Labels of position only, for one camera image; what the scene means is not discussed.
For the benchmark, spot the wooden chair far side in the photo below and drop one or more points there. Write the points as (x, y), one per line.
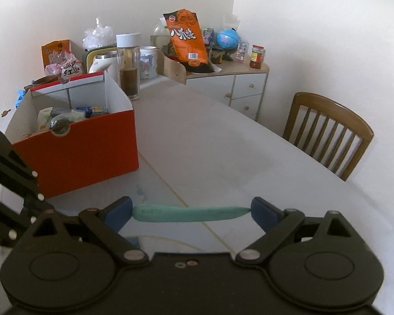
(328, 132)

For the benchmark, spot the clear plastic bag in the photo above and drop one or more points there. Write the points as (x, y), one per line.
(98, 37)

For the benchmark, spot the glass bottle white lid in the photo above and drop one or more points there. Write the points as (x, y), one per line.
(128, 55)

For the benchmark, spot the orange snack bag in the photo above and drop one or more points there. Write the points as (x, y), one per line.
(187, 40)

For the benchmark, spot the white printed plastic bag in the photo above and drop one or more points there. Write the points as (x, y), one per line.
(54, 118)

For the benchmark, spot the white steel tumbler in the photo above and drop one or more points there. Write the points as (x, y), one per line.
(107, 62)

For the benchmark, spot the blue globe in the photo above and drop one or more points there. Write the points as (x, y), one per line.
(227, 40)

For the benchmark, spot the blue cracker packet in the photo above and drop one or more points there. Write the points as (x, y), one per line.
(93, 111)

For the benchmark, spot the blue rubber glove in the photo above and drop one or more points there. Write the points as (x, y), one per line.
(21, 95)

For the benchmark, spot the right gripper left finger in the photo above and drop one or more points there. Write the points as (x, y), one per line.
(101, 227)

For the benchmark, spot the white drawer sideboard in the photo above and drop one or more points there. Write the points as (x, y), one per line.
(236, 85)

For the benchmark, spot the red sauce jar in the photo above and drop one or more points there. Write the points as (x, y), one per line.
(256, 57)

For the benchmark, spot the glass fish bowl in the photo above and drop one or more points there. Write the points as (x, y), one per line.
(160, 37)

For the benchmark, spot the red white snack bag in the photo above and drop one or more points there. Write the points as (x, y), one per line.
(59, 60)

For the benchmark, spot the white printed can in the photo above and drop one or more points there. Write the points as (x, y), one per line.
(148, 62)

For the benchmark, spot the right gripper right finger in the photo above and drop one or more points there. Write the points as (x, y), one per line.
(279, 226)

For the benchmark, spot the green plastic knife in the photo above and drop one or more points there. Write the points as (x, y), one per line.
(169, 214)

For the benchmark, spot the red cardboard box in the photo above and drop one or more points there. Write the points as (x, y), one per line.
(92, 150)

